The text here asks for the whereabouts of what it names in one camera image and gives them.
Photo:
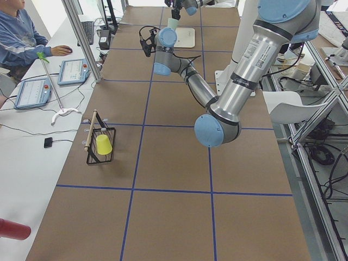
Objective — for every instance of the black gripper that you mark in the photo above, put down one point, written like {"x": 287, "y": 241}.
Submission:
{"x": 176, "y": 11}

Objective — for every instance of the mint green cup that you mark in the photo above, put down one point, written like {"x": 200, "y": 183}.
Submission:
{"x": 172, "y": 23}

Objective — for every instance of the far blue teach pendant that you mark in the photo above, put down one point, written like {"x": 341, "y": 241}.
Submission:
{"x": 73, "y": 72}

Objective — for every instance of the cream rabbit serving tray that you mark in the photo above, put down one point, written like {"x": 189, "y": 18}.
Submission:
{"x": 185, "y": 38}

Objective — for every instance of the black power box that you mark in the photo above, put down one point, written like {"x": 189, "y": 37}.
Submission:
{"x": 104, "y": 39}

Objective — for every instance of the white chair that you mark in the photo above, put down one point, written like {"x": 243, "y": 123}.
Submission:
{"x": 286, "y": 107}

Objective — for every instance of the yellow cup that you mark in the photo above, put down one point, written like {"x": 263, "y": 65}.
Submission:
{"x": 103, "y": 145}

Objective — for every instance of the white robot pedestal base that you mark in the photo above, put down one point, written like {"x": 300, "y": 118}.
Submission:
{"x": 244, "y": 36}

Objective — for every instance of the blue teach pendant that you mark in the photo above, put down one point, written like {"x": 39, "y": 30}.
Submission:
{"x": 33, "y": 93}
{"x": 73, "y": 72}

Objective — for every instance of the red bottle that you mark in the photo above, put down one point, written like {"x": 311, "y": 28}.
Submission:
{"x": 13, "y": 230}

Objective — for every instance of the metal rod white stand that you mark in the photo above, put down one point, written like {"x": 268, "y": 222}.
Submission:
{"x": 63, "y": 111}

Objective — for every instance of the small black puck device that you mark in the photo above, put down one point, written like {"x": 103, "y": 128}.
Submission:
{"x": 48, "y": 142}

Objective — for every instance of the black keyboard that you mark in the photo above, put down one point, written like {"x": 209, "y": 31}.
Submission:
{"x": 88, "y": 28}

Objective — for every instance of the near blue teach pendant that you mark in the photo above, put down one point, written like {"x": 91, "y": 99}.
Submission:
{"x": 33, "y": 93}

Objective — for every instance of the person in blue sweater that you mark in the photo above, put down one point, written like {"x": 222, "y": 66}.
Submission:
{"x": 20, "y": 41}

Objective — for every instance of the wooden rack handle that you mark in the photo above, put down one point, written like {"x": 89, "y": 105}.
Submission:
{"x": 89, "y": 136}

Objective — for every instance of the aluminium frame post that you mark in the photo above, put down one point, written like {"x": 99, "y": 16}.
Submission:
{"x": 72, "y": 14}

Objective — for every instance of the black wire cup rack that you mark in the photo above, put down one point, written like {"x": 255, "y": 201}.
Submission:
{"x": 100, "y": 127}

